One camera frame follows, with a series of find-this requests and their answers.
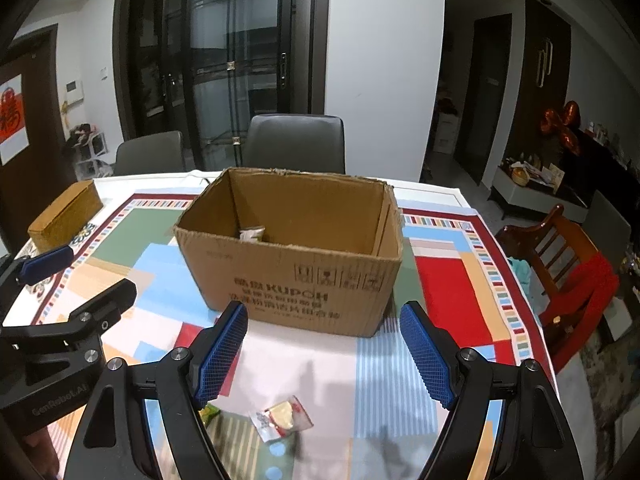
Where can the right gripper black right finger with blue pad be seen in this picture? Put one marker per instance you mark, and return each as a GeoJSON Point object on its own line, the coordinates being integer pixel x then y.
{"type": "Point", "coordinates": [533, 438]}

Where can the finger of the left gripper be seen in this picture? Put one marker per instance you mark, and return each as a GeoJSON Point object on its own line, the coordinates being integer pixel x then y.
{"type": "Point", "coordinates": [94, 317]}
{"type": "Point", "coordinates": [16, 273]}

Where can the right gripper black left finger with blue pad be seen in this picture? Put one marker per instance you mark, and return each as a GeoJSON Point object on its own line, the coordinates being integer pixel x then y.
{"type": "Point", "coordinates": [114, 440]}

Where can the clear yellow pastry packet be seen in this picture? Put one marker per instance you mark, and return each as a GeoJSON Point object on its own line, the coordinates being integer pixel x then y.
{"type": "Point", "coordinates": [281, 420]}

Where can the tan fortune biscuits bag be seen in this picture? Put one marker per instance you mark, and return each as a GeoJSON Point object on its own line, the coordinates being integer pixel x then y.
{"type": "Point", "coordinates": [253, 234]}

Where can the woven straw tissue box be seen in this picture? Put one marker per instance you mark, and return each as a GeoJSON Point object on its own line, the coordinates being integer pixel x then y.
{"type": "Point", "coordinates": [65, 217]}

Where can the green white snack packet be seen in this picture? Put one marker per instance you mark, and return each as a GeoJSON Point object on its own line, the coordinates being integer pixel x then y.
{"type": "Point", "coordinates": [208, 414]}

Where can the red fu door poster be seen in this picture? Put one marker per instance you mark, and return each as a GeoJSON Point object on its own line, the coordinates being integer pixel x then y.
{"type": "Point", "coordinates": [13, 132]}

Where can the white shoe rack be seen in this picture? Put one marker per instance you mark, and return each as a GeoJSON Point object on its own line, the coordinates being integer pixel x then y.
{"type": "Point", "coordinates": [84, 149]}

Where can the red wooden chair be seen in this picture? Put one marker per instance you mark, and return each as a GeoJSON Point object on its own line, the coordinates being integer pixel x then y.
{"type": "Point", "coordinates": [577, 278]}

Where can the grey chair left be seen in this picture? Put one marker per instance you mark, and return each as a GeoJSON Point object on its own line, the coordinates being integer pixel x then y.
{"type": "Point", "coordinates": [153, 154]}

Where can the grey chair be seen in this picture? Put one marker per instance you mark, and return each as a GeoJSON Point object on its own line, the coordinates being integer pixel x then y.
{"type": "Point", "coordinates": [312, 143]}
{"type": "Point", "coordinates": [153, 154]}

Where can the colourful patchwork tablecloth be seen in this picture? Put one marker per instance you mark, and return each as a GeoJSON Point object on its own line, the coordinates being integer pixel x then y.
{"type": "Point", "coordinates": [373, 418]}

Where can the brown cardboard box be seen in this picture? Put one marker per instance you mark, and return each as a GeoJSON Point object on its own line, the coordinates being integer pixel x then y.
{"type": "Point", "coordinates": [328, 260]}

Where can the white low side cabinet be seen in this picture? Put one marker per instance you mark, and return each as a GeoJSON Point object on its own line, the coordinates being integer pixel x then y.
{"type": "Point", "coordinates": [515, 196]}

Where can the grey chair centre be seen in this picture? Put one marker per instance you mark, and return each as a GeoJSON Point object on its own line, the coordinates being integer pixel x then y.
{"type": "Point", "coordinates": [312, 143]}

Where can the glass sliding door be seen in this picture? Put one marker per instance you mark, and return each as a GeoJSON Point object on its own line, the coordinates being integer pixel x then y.
{"type": "Point", "coordinates": [206, 68]}

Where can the red foil balloon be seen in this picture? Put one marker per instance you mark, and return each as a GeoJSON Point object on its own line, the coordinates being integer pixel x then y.
{"type": "Point", "coordinates": [565, 123]}

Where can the white wall intercom panel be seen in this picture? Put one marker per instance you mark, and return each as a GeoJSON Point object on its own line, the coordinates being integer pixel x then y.
{"type": "Point", "coordinates": [74, 93]}

